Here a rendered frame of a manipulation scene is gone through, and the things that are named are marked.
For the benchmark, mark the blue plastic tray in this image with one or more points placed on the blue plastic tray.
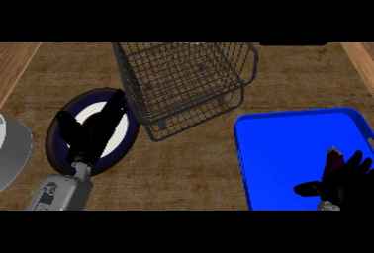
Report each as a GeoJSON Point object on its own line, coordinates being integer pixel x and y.
{"type": "Point", "coordinates": [282, 158]}

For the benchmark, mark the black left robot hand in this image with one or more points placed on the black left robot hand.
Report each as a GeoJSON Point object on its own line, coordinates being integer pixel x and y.
{"type": "Point", "coordinates": [92, 131]}

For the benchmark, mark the navy and white plate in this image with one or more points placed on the navy and white plate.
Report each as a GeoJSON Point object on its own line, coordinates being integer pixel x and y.
{"type": "Point", "coordinates": [118, 138]}

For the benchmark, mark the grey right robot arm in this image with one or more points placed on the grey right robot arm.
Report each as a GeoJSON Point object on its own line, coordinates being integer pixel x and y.
{"type": "Point", "coordinates": [328, 206]}

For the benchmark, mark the brown woven placemat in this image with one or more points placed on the brown woven placemat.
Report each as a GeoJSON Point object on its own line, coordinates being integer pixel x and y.
{"type": "Point", "coordinates": [194, 171]}

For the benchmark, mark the dark purple eggplant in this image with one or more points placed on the dark purple eggplant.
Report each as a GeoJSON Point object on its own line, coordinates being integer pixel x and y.
{"type": "Point", "coordinates": [333, 163]}

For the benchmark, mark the grey rounded appliance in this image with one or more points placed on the grey rounded appliance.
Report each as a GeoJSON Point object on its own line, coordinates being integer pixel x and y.
{"type": "Point", "coordinates": [12, 151]}

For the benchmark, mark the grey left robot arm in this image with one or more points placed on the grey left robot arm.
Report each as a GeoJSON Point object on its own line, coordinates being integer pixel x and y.
{"type": "Point", "coordinates": [61, 192]}

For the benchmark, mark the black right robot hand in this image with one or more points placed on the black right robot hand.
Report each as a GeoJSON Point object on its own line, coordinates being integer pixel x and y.
{"type": "Point", "coordinates": [352, 187]}

